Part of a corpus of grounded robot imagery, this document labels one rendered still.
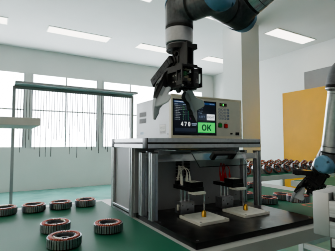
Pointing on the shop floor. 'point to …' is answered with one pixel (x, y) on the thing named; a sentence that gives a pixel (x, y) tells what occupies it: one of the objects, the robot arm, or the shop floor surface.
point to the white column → (243, 78)
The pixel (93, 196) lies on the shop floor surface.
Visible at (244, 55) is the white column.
